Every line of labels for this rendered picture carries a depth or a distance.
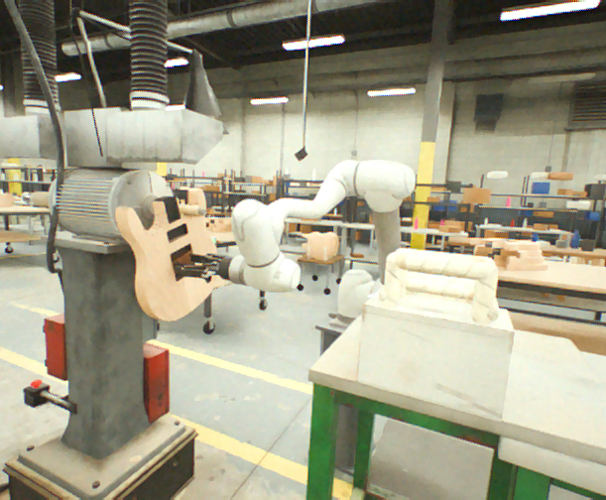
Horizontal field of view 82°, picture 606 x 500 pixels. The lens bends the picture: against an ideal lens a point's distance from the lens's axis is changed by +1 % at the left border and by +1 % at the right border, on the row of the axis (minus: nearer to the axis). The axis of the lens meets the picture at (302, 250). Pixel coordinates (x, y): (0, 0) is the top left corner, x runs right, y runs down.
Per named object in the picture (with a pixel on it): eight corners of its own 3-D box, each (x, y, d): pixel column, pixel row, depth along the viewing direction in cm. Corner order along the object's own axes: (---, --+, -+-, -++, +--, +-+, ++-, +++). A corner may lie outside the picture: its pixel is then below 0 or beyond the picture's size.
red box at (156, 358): (109, 409, 159) (107, 332, 154) (133, 396, 171) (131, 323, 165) (150, 426, 149) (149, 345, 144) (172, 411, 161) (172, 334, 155)
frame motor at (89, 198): (44, 237, 127) (40, 165, 124) (111, 232, 152) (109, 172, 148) (122, 249, 111) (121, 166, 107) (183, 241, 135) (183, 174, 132)
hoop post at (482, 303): (472, 322, 64) (478, 272, 62) (471, 317, 67) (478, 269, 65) (492, 325, 63) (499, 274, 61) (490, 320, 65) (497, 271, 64)
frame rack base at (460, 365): (355, 383, 74) (362, 305, 71) (372, 355, 87) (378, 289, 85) (503, 423, 63) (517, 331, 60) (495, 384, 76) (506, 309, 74)
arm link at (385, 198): (381, 300, 178) (425, 309, 166) (370, 321, 167) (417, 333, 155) (364, 153, 136) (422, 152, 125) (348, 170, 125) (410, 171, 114)
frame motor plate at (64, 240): (40, 243, 130) (40, 233, 130) (100, 238, 152) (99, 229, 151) (106, 254, 116) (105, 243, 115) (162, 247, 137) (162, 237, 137)
